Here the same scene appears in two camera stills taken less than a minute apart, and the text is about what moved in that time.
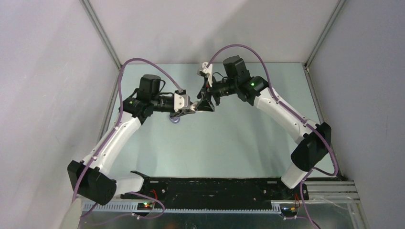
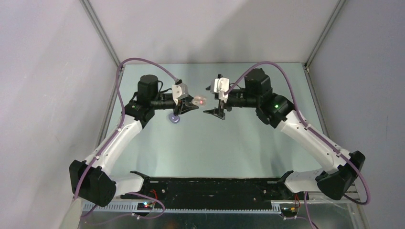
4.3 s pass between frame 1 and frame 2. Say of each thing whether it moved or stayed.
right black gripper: moved
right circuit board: stayed
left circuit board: stayed
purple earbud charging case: stayed
